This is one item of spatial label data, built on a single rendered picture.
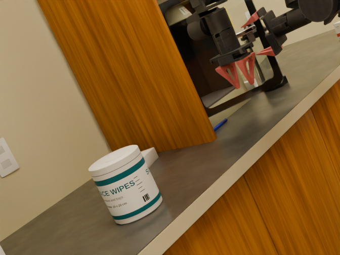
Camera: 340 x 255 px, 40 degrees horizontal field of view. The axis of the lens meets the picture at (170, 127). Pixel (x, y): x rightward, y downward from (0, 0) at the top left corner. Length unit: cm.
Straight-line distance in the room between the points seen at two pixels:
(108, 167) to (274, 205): 52
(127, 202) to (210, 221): 21
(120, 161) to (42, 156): 65
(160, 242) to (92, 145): 87
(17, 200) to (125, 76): 54
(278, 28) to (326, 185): 54
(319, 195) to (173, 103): 55
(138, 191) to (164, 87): 48
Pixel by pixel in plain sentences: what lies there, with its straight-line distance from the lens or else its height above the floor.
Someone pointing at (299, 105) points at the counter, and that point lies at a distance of 149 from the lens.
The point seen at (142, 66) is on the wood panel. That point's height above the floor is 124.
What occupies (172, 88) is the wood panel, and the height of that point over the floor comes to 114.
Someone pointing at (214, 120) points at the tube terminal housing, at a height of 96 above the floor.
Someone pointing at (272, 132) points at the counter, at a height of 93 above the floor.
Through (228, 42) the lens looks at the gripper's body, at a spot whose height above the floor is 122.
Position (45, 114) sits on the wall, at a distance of 170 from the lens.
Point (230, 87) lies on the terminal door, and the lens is 156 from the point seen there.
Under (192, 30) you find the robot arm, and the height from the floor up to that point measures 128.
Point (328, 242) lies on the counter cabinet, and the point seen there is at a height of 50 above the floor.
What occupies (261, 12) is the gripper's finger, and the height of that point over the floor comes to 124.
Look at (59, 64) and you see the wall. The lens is 178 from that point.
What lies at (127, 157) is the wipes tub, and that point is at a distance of 107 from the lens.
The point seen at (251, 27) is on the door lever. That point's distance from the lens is 152.
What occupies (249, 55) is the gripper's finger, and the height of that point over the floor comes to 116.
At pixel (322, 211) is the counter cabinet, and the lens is 157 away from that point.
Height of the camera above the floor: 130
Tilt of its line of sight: 11 degrees down
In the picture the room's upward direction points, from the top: 25 degrees counter-clockwise
